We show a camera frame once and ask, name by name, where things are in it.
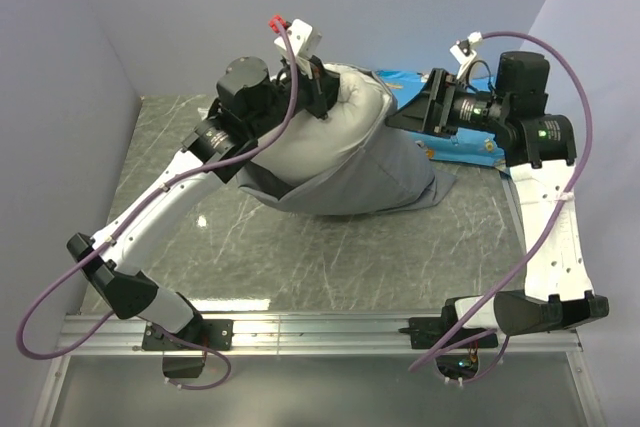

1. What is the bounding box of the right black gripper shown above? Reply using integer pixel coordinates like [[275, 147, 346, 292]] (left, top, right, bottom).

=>
[[384, 67, 511, 139]]

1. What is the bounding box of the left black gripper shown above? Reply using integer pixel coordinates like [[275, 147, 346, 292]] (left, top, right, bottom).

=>
[[251, 55, 355, 139]]

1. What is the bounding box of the blue cartoon print pillow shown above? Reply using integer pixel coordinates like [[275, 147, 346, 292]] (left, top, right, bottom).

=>
[[377, 70, 508, 172]]

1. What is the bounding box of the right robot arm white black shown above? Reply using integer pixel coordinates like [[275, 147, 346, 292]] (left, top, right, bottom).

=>
[[386, 51, 609, 347]]

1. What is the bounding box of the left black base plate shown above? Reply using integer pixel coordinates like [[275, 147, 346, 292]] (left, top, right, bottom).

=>
[[141, 318, 234, 352]]

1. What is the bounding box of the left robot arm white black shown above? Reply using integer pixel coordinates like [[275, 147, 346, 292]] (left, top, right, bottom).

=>
[[67, 57, 340, 349]]

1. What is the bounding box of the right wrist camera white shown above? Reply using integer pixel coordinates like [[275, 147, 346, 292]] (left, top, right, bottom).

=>
[[449, 32, 483, 81]]

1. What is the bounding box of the white pillow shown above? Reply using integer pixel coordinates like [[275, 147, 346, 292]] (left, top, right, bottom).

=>
[[253, 63, 392, 186]]

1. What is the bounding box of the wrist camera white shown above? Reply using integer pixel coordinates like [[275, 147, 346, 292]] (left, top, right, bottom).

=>
[[449, 32, 483, 81], [269, 15, 322, 61]]

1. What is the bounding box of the grey pillowcase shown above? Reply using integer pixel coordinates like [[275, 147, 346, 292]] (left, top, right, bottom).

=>
[[236, 67, 456, 216]]

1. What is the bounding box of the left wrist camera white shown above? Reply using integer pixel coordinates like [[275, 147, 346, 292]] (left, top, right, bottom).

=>
[[269, 15, 322, 61]]

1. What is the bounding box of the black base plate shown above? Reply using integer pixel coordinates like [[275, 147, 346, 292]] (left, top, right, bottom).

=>
[[398, 316, 498, 350], [141, 318, 234, 352]]

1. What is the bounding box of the aluminium mounting rail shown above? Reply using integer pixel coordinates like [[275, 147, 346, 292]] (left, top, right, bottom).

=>
[[56, 311, 582, 356]]

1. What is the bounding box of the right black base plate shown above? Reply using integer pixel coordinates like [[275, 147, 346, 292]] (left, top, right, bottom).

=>
[[398, 316, 498, 350]]

